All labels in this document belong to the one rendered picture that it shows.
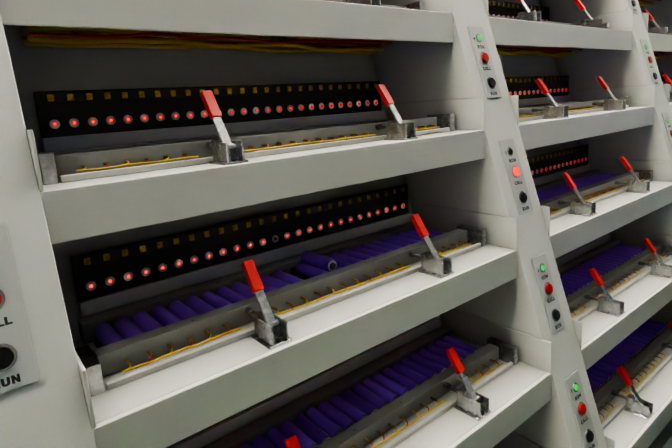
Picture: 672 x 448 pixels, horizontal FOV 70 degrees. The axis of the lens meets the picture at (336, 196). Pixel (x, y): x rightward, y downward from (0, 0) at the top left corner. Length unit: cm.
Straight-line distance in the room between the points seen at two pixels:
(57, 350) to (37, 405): 4
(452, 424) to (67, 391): 47
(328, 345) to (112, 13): 40
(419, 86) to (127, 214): 57
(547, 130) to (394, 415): 56
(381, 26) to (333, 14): 9
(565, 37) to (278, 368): 89
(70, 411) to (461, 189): 63
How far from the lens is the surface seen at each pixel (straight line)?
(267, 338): 52
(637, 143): 144
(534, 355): 84
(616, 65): 146
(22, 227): 45
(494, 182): 79
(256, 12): 60
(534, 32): 103
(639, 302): 114
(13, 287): 44
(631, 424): 111
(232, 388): 50
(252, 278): 53
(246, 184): 51
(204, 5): 57
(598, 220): 104
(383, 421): 69
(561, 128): 100
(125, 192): 47
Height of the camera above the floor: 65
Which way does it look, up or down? 3 degrees up
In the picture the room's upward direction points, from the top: 14 degrees counter-clockwise
